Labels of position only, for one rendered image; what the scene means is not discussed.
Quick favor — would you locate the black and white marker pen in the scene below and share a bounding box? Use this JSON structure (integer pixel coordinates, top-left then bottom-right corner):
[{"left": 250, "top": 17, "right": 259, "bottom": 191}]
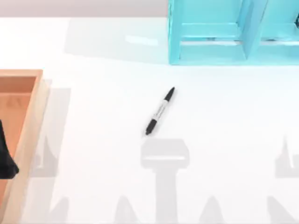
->
[{"left": 145, "top": 86, "right": 176, "bottom": 136}]

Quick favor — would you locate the shallow salmon-coloured box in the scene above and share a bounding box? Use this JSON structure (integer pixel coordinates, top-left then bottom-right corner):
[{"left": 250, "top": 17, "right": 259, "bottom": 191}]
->
[{"left": 0, "top": 69, "right": 50, "bottom": 224}]

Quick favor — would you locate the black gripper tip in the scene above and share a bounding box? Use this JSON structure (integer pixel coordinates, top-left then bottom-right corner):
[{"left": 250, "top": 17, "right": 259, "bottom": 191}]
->
[{"left": 0, "top": 119, "right": 20, "bottom": 180}]

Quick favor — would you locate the light blue rack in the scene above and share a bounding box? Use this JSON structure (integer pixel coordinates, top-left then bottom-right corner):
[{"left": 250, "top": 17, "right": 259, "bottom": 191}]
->
[{"left": 168, "top": 0, "right": 299, "bottom": 66}]

